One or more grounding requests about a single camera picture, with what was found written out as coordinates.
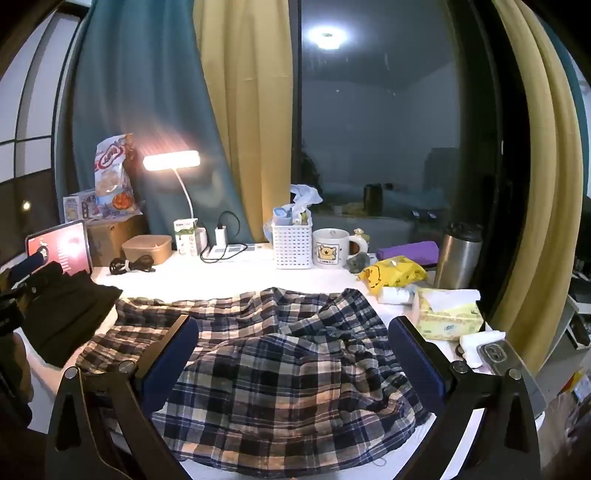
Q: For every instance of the yellow plastic bag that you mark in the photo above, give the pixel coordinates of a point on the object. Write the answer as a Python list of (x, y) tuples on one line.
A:
[(392, 274)]

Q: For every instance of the blue curtain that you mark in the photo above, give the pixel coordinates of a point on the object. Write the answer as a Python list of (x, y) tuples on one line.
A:
[(138, 92)]

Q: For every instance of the dark jar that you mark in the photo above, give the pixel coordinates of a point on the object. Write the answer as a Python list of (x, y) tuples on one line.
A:
[(372, 198)]

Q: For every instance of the white small bottle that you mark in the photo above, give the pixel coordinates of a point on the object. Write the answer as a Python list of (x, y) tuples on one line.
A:
[(395, 295)]

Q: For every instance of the grey crumpled object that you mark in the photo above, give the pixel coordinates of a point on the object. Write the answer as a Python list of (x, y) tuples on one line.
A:
[(356, 264)]

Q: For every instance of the black cloth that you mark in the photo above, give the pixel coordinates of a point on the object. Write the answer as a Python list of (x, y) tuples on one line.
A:
[(69, 314)]

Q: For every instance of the white desk lamp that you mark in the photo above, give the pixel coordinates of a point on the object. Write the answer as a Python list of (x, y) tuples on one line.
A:
[(171, 160)]

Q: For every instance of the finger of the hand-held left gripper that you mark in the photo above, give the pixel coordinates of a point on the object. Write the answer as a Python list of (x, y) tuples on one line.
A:
[(27, 267)]

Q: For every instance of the snack bag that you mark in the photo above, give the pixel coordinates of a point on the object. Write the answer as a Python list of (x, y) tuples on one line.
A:
[(111, 175)]

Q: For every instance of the green and white carton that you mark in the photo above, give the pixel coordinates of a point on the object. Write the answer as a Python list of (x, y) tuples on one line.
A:
[(184, 237)]

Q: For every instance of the white plastic bag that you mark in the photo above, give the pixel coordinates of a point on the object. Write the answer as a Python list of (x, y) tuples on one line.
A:
[(304, 194)]

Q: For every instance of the white mug with bear print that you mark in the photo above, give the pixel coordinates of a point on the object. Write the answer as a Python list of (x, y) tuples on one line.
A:
[(330, 249)]

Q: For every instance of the brown lidded food container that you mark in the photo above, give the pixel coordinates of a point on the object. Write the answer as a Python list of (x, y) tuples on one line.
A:
[(147, 251)]

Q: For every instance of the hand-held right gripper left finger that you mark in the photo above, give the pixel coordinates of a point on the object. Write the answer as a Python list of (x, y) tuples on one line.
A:
[(171, 360)]

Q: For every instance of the blue roll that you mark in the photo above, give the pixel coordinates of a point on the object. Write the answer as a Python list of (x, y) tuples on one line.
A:
[(280, 214)]

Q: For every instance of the yellow curtain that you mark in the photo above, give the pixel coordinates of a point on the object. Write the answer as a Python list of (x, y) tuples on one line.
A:
[(540, 184), (249, 115)]

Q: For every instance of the white plastic basket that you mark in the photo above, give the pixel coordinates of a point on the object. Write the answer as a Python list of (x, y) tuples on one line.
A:
[(292, 244)]

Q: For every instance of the yellow tissue box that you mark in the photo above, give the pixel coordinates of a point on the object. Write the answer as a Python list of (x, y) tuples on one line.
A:
[(443, 323)]

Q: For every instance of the steel thermos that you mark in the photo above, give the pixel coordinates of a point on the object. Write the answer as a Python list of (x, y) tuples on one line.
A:
[(455, 263)]

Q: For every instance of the small colourful printed box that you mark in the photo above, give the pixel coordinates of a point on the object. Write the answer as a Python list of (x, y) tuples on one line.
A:
[(76, 207)]

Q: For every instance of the cardboard box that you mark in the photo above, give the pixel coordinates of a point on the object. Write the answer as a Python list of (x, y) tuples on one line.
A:
[(106, 240)]

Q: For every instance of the small cream figurine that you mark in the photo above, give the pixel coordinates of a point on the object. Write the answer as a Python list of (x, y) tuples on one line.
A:
[(360, 234)]

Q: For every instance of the white charger plug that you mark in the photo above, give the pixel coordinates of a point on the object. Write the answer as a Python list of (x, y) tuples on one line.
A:
[(220, 236)]

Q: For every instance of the phone in clear case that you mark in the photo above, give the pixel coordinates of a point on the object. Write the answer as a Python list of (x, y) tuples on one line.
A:
[(496, 355)]

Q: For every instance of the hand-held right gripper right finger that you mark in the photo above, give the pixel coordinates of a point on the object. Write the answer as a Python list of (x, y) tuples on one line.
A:
[(415, 364)]

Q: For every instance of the white power strip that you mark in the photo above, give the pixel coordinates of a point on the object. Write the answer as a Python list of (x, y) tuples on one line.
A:
[(231, 251)]

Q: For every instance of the white shelf unit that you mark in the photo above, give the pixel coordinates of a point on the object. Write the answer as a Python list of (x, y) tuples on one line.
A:
[(572, 314)]

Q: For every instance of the purple cloth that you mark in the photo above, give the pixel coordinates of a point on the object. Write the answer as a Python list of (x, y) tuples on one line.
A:
[(406, 251)]

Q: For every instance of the plaid flannel shirt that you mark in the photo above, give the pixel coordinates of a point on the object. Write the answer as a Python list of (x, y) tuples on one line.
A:
[(277, 369)]

